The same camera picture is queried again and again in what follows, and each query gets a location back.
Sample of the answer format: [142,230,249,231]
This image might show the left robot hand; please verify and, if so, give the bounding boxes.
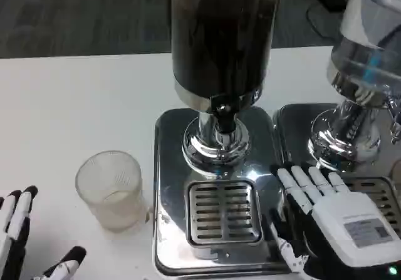
[0,185,87,280]

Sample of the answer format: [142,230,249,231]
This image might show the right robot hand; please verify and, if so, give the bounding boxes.
[268,164,401,280]

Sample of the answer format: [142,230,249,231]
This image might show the clear ribbed glass cup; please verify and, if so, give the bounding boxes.
[75,150,154,233]

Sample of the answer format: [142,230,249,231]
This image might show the steel drip grid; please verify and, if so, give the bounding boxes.
[341,176,401,240]
[187,180,263,248]

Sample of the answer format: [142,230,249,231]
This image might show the steel drip tray base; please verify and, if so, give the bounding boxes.
[271,103,401,246]
[152,106,294,276]

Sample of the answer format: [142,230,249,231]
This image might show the chrome dispenser tap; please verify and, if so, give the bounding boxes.
[387,100,401,145]

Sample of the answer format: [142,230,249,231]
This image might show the black dispenser tap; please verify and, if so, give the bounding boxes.
[209,93,241,151]

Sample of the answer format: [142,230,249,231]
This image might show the clear drink dispenser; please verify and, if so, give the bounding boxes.
[306,0,401,173]

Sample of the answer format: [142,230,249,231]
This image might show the dark drink dispenser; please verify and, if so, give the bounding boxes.
[169,0,283,180]

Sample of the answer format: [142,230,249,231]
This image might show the black cable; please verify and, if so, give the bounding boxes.
[305,1,336,39]

